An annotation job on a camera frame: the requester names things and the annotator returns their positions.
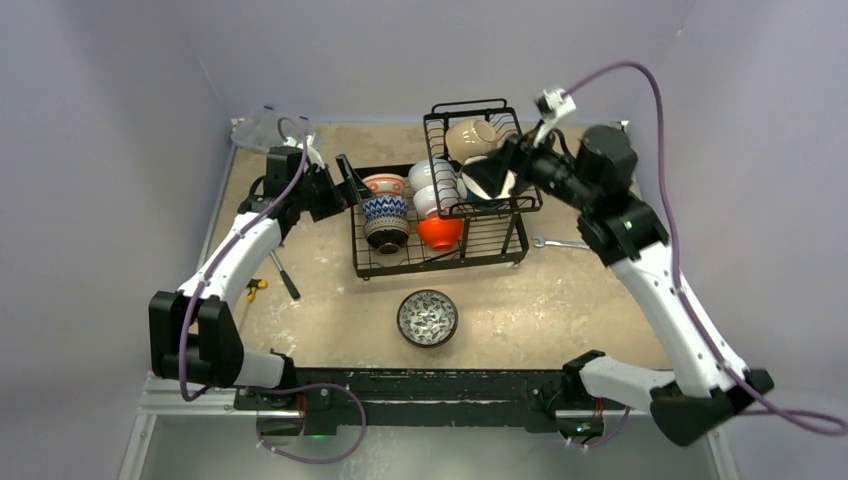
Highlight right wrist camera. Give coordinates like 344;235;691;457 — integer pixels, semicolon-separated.
532;87;577;147

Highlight black wire dish rack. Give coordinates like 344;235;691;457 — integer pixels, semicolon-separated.
350;98;542;280

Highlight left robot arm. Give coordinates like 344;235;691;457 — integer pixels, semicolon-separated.
148;144;374;409

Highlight clear plastic organizer box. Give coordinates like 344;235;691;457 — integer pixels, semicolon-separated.
230;105;317;155

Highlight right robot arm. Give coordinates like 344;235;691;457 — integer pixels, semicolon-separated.
461;125;774;446

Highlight aluminium frame rail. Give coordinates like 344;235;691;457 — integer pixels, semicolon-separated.
120;367;736;479

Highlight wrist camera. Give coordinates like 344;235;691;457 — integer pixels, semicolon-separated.
532;87;577;147
283;134;326;169

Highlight teal white bowl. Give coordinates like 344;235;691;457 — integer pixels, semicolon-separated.
460;155;515;204

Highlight small hammer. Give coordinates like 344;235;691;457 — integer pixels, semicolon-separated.
269;251;301;301

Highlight cream beige bowl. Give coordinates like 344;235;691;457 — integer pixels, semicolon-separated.
445;118;498;163

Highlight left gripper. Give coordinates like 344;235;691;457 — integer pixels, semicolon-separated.
293;155;374;222

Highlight silver wrench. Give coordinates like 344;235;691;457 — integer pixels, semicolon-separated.
532;235;590;250

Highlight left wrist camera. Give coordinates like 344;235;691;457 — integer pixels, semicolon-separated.
283;134;326;169

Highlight brown beige bowl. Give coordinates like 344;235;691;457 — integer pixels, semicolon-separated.
363;216;410;255

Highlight grey floral black bowl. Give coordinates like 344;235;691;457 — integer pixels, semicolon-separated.
396;289;460;349

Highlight orange white bowl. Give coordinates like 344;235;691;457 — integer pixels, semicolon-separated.
416;217;464;252

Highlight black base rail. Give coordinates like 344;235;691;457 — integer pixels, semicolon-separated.
234;367;624;435

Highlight red floral bowl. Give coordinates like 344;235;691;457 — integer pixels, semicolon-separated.
363;173;406;196

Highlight yellow handled pliers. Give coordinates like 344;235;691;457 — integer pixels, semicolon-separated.
247;278;268;302

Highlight red patterned black bowl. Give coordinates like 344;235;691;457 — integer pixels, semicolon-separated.
362;194;409;222

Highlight white ribbed bowl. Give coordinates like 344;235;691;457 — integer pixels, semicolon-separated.
407;158;457;192

